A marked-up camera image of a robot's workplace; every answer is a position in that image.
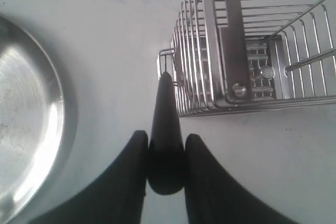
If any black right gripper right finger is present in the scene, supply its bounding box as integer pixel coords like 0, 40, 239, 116
185, 134, 293, 223

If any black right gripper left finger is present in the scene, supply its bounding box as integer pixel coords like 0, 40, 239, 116
30, 131, 148, 223

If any black handled knife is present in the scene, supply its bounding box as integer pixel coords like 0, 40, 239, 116
148, 72, 186, 195

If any round stainless steel plate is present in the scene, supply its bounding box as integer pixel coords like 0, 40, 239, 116
1, 16, 76, 223

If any wire mesh utensil holder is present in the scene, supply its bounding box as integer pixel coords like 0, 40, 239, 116
157, 0, 335, 117

